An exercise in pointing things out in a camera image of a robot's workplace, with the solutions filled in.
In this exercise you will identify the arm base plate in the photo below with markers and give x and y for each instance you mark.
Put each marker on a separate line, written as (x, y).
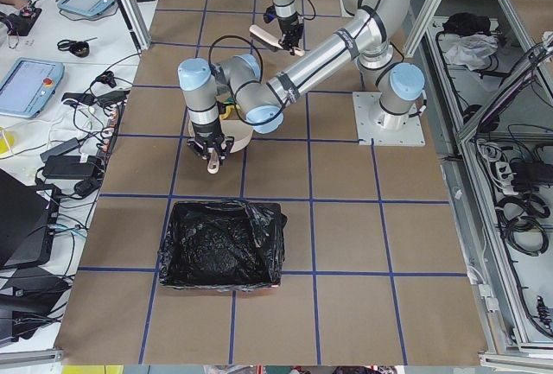
(379, 128)

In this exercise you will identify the blue teach pendant near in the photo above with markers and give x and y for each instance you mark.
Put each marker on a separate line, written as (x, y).
(28, 86)

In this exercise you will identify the beige hand brush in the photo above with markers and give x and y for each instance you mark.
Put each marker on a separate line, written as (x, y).
(271, 42)

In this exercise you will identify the green yellow sponge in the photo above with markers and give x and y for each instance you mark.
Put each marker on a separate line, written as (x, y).
(228, 106)

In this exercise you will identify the bin with black bag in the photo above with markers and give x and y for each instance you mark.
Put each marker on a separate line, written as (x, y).
(223, 245)

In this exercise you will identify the aluminium frame post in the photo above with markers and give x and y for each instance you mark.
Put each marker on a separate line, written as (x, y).
(135, 24)

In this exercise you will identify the black power adapter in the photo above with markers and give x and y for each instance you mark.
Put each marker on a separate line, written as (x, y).
(71, 167)

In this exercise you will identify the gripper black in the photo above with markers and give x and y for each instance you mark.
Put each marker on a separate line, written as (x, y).
(206, 132)
(289, 28)

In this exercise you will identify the black power strip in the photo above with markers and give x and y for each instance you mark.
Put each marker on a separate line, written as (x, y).
(109, 134)

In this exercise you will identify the white crumpled cloth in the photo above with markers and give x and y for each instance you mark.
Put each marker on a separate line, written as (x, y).
(473, 52)

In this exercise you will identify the black laptop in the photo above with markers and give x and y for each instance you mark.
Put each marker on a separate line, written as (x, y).
(27, 214)

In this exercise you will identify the black cloth bundle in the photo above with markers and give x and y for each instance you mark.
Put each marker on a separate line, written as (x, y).
(466, 24)

